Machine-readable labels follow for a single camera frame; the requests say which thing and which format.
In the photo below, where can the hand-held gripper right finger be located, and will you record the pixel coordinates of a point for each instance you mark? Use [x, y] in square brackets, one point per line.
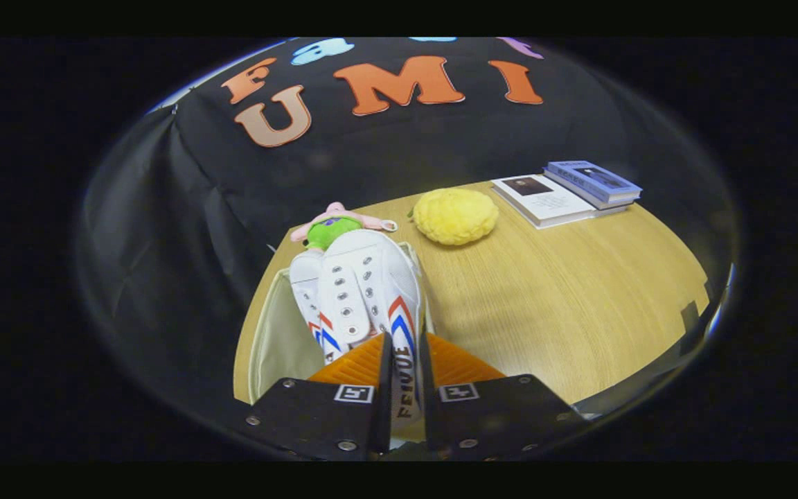
[429, 409]

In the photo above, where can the white book with dark photo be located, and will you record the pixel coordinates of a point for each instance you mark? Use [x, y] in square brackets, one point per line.
[548, 201]

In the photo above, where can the yellow plush bun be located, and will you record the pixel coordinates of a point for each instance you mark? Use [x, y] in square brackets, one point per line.
[454, 216]

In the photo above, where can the pink and green plush toy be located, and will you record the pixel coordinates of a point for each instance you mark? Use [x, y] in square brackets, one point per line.
[330, 232]

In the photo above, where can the beige fabric storage box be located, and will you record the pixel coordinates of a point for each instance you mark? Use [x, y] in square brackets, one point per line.
[281, 339]

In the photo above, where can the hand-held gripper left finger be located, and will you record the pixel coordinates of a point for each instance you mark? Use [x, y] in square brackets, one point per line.
[383, 402]

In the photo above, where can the blue book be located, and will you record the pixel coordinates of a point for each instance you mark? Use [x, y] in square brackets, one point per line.
[589, 179]

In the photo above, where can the white canvas shoe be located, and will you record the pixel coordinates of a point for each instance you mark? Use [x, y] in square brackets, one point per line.
[371, 277]
[304, 277]

